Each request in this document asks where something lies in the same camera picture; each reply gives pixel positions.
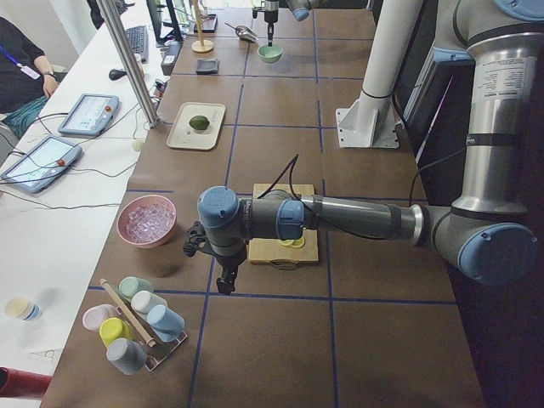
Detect teach pendant near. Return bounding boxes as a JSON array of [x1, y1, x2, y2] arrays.
[[1, 136, 82, 194]]

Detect red object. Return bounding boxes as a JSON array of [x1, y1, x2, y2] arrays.
[[1, 367, 53, 400]]

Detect clear ice cubes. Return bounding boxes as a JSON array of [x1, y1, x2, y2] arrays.
[[125, 203, 175, 243]]

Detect paper cup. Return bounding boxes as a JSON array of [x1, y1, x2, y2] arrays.
[[4, 296, 41, 321]]

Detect bamboo cutting board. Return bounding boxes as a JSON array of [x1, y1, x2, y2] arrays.
[[247, 183, 320, 270]]

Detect teach pendant far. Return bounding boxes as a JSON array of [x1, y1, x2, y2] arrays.
[[58, 93, 120, 138]]

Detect cup rack with wooden rod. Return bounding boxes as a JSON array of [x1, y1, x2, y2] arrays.
[[100, 279, 188, 371]]

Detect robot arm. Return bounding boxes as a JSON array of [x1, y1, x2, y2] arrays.
[[184, 1, 543, 294], [252, 0, 326, 47]]

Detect lemon slice lower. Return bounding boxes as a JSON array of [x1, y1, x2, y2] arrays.
[[280, 237, 305, 249]]

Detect white rabbit tray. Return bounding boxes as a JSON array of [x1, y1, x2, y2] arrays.
[[167, 102, 226, 150]]

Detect pink bowl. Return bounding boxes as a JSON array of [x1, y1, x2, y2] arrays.
[[116, 195, 177, 248]]

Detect seated person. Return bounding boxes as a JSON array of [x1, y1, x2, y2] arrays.
[[1, 18, 59, 138]]

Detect black box with label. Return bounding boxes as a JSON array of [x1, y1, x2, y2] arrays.
[[161, 41, 183, 76]]

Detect green cup on rack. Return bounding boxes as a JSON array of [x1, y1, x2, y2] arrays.
[[118, 276, 155, 301]]

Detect white cup on rack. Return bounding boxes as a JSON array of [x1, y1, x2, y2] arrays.
[[131, 290, 167, 319]]

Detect black keyboard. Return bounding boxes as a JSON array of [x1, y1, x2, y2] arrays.
[[125, 25, 149, 64]]

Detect wooden mug tree stand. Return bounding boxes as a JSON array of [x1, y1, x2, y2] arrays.
[[191, 0, 214, 54]]

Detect green lime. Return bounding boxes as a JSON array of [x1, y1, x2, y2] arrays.
[[189, 115, 210, 131]]

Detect yellow cup on rack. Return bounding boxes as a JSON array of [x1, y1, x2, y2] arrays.
[[99, 317, 134, 348]]

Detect light green bowl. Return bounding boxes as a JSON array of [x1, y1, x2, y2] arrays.
[[258, 44, 283, 64]]

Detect metal scoop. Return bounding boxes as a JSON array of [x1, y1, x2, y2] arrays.
[[224, 21, 258, 43]]

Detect black computer mouse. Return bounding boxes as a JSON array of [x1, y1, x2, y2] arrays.
[[108, 69, 127, 81]]

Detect blue cup on rack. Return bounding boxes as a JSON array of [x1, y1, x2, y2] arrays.
[[146, 304, 185, 343]]

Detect teach pendant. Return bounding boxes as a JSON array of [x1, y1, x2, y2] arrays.
[[58, 93, 120, 138], [1, 136, 82, 194]]

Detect grey folded cloth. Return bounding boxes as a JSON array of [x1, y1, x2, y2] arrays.
[[195, 59, 220, 75]]

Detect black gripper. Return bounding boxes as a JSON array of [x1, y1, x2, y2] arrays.
[[214, 241, 247, 296], [252, 0, 280, 47]]

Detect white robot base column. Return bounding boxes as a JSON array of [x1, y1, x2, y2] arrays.
[[336, 0, 422, 149]]

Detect aluminium frame post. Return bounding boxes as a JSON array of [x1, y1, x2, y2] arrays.
[[97, 0, 160, 128]]

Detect grey cup on rack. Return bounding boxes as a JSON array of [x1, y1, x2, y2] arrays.
[[106, 337, 147, 375]]

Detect pink cup on rack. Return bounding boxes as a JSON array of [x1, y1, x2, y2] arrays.
[[82, 303, 118, 332]]

